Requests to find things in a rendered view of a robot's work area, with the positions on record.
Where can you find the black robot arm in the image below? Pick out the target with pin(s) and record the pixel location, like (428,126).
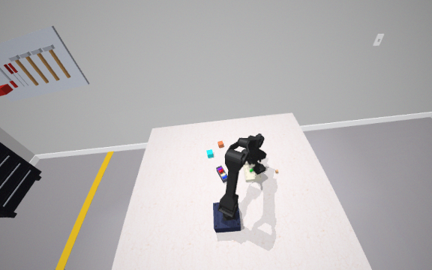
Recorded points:
(234,161)

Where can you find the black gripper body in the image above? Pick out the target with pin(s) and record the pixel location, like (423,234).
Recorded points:
(259,167)

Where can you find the shallow beige tray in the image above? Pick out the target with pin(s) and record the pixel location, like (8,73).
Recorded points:
(251,176)

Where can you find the teal cube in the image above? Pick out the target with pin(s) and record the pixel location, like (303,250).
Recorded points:
(210,153)

